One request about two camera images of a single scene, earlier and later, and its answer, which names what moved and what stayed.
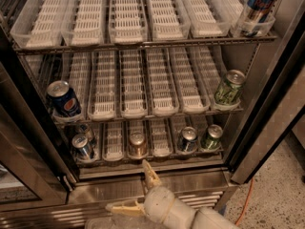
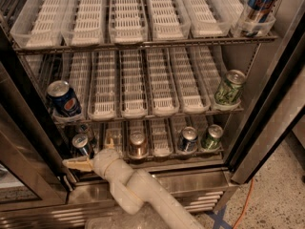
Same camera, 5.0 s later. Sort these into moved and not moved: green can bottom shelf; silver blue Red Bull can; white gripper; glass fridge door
Moved: white gripper
Not moved: glass fridge door; green can bottom shelf; silver blue Red Bull can
